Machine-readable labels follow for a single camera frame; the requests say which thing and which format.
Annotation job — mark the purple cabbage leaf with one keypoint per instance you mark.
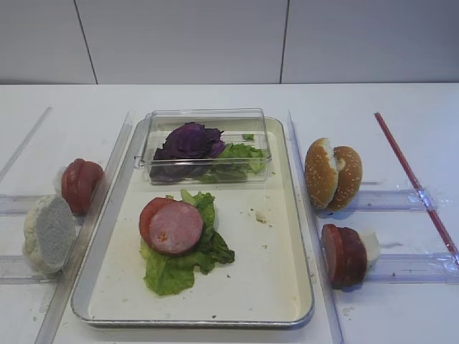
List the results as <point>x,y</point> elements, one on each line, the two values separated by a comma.
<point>191,141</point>

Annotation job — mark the clear plastic container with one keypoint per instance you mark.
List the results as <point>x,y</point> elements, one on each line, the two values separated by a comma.
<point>237,125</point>

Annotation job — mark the green lettuce in container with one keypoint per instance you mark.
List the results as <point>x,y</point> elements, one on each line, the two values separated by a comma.
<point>246,161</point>

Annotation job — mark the bread crumb on tray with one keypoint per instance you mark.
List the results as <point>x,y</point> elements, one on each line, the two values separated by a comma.
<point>260,217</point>

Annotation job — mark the green lettuce leaf on tray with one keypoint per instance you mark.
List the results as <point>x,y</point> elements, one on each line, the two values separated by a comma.
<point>169,275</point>

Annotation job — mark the left tomato slices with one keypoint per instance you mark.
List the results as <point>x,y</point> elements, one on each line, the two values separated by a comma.
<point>79,182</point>

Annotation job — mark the white bread slice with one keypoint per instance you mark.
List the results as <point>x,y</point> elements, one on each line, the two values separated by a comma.
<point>49,233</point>

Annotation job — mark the purple cabbage in container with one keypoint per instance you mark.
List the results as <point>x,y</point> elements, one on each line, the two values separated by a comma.
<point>174,173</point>

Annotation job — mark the pink ham slice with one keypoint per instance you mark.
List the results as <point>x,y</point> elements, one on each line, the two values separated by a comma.
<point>175,228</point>

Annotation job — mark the sesame bun front half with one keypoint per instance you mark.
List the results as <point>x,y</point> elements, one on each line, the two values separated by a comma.
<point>321,173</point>

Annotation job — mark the sesame bun half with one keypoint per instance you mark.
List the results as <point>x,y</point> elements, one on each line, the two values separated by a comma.
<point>321,173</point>
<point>349,177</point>

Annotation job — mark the cream metal baking tray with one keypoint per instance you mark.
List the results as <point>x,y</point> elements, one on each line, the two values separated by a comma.
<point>267,286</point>

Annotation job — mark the sesame bun rear half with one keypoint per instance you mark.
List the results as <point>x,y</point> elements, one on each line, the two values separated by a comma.
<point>349,177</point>

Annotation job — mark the right sausage slice front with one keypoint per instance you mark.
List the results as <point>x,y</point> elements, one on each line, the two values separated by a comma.
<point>332,243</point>

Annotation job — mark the sausage slice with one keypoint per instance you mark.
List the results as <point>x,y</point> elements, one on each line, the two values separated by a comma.
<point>332,243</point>
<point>355,257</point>

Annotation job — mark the right sausage slice rear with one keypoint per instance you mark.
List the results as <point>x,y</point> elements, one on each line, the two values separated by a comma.
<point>355,257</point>

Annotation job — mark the white holder block right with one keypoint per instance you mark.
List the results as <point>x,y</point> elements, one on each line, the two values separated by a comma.
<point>371,244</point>

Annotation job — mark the clear strip far left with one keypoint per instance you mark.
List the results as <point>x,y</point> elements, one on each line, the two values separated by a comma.
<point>27,138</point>

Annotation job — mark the red plastic strip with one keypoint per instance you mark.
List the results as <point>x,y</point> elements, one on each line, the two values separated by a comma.
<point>439,225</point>

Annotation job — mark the clear rail upper right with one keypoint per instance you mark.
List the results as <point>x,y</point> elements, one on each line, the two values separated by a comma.
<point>397,200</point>

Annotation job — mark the clear rail lower right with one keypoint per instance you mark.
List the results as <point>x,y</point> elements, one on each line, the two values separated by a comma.
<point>414,268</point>

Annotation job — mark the clear rail upper left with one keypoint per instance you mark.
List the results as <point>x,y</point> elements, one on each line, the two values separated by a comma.
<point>16,205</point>

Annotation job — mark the clear divider rail left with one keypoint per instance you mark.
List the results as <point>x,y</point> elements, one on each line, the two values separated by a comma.
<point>63,290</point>

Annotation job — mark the clear rail lower left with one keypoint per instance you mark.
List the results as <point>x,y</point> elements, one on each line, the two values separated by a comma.
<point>16,270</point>

